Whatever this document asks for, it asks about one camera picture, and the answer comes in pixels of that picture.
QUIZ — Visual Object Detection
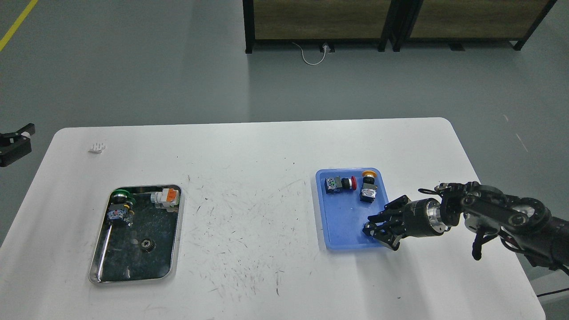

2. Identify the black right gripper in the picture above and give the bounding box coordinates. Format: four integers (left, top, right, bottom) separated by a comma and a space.
362, 195, 450, 251

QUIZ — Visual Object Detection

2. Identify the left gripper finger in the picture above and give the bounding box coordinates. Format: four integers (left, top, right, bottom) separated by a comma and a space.
0, 123, 36, 168

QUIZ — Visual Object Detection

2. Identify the black gear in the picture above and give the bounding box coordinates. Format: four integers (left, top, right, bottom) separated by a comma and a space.
140, 238, 156, 253

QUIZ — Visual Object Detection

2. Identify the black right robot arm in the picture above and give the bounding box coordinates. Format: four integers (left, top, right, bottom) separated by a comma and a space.
362, 181, 569, 273

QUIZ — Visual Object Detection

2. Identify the blue plastic tray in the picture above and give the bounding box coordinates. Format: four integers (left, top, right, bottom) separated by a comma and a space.
315, 168, 389, 250

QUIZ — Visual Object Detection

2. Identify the silver metal tray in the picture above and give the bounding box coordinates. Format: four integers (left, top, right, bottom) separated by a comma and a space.
88, 184, 184, 285

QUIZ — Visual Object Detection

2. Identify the small white plastic piece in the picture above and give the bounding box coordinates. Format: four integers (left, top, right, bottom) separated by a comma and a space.
88, 143, 106, 154

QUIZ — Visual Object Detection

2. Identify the orange white connector block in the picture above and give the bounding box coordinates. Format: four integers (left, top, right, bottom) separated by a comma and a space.
150, 188, 180, 212

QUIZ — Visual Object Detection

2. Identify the right wooden cabinet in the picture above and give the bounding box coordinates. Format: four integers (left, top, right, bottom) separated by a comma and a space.
390, 0, 555, 52

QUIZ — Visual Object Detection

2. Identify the wooden cabinet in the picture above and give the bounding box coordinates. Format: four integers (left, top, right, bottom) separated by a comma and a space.
390, 0, 555, 52
242, 0, 401, 54

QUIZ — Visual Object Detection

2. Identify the left wooden cabinet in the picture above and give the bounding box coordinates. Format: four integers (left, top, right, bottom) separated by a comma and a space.
242, 0, 401, 54

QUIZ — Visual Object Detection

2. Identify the yellow push button switch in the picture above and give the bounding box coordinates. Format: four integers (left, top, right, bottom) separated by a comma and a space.
360, 170, 377, 203

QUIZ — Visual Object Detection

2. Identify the red push button switch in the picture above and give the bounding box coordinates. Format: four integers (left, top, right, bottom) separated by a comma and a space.
324, 176, 357, 194

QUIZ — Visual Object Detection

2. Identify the green push button switch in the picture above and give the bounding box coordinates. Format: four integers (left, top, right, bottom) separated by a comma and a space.
105, 189, 136, 227

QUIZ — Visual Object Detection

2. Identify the white cable on floor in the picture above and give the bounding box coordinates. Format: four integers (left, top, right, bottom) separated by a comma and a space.
292, 42, 334, 66

